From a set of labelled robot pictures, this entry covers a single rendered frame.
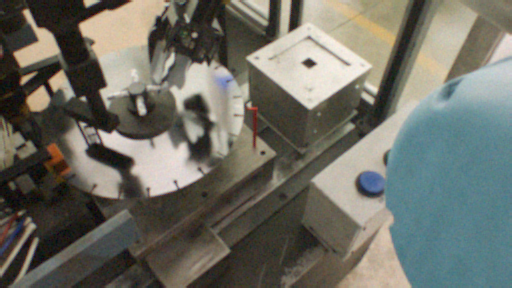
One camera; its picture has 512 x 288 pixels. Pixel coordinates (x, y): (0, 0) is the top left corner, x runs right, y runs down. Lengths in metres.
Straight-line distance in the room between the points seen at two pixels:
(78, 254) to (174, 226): 0.20
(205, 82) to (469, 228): 0.61
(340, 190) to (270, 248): 0.19
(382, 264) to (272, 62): 1.00
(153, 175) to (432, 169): 0.49
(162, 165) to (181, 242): 0.15
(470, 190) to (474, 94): 0.04
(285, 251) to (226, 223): 0.12
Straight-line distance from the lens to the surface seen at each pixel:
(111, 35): 1.20
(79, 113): 0.65
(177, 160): 0.64
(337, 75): 0.84
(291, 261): 0.78
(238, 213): 0.80
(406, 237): 0.22
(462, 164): 0.18
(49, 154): 0.67
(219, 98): 0.71
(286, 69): 0.84
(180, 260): 0.71
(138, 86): 0.68
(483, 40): 0.75
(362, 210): 0.67
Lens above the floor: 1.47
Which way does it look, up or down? 53 degrees down
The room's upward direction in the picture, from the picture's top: 2 degrees clockwise
